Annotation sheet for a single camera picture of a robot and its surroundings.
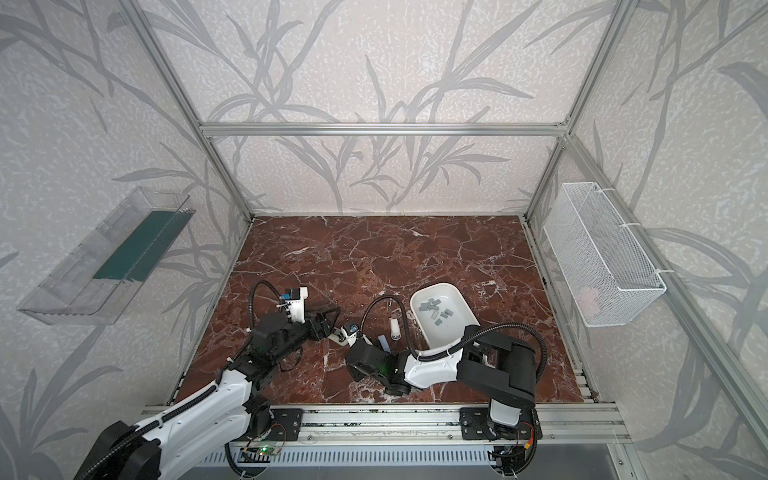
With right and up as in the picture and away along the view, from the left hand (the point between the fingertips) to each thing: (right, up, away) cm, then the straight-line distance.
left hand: (337, 303), depth 82 cm
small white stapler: (+16, -9, +5) cm, 19 cm away
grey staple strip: (+25, -4, +12) cm, 28 cm away
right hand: (+3, -12, +2) cm, 12 cm away
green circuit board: (-15, -33, -12) cm, 38 cm away
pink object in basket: (+64, +3, -9) cm, 65 cm away
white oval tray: (+29, -11, +9) cm, 32 cm away
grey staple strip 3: (+28, -3, +14) cm, 32 cm away
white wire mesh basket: (+61, +9, -22) cm, 65 cm away
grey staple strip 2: (+32, -6, +12) cm, 35 cm away
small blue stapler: (+13, -12, +2) cm, 18 cm away
